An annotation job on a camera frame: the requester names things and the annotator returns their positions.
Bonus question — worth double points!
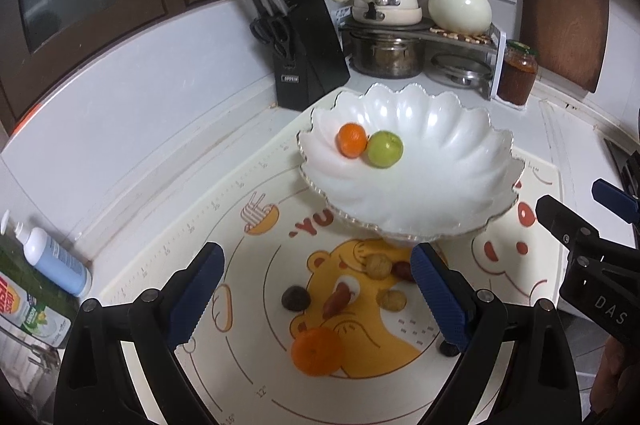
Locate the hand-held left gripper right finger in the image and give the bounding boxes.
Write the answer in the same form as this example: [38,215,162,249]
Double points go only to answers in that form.
[410,242,583,425]

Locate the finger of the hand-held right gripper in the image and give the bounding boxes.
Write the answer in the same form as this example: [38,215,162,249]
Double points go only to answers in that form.
[591,178,640,224]
[535,195,598,251]

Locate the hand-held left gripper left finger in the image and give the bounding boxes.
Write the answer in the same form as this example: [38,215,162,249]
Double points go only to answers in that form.
[54,241,226,425]

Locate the red oblong tomato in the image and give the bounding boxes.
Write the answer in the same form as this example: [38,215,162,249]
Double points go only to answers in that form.
[391,260,416,282]
[322,282,349,320]

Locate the dark purple plum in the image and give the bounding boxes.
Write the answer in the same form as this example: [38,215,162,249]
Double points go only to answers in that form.
[281,286,310,312]

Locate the white scalloped bowl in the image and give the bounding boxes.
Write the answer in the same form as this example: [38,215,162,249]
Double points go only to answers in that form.
[297,82,526,242]

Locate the orange tangerine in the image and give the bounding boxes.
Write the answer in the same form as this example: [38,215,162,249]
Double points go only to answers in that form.
[336,122,369,157]
[291,327,345,377]

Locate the person's right hand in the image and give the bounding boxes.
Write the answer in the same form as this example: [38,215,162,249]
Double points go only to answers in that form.
[592,337,640,406]

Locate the black gas stove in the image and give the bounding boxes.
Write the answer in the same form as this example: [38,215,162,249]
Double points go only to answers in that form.
[602,138,640,196]

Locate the cartoon bear printed mat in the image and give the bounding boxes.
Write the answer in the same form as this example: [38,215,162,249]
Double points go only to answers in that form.
[102,132,563,425]

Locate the jar of red sauce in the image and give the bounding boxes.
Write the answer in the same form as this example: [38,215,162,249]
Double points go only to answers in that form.
[496,40,539,105]

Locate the white pump bottle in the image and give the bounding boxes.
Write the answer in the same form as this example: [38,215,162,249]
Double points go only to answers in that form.
[0,210,93,297]

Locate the green apple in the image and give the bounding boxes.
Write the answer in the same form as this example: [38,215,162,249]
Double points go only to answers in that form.
[366,130,404,168]

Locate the green dish soap bottle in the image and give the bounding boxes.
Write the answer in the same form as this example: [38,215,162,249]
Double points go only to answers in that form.
[0,272,73,348]

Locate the metal corner rack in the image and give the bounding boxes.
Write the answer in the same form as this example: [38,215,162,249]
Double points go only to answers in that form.
[339,18,508,101]

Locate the steel pot lid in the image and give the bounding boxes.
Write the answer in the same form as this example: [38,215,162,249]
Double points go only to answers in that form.
[431,54,495,87]

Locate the brown wooden cutting board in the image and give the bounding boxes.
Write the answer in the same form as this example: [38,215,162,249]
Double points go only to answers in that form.
[517,0,611,93]

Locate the woven trivet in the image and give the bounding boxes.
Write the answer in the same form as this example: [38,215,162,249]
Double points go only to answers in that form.
[431,28,493,43]

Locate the cream ceramic pot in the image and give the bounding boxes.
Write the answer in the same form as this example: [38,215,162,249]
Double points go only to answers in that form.
[427,0,493,36]

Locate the large steel pot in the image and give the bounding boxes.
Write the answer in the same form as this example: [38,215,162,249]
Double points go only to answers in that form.
[348,32,426,79]

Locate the cream shallow pan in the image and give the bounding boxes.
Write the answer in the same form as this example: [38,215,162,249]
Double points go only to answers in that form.
[351,4,424,26]

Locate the black knife block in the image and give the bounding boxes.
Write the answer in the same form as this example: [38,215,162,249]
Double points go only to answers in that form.
[272,0,351,112]

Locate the black kitchen shears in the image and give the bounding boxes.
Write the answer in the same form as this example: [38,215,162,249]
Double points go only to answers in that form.
[250,14,297,61]

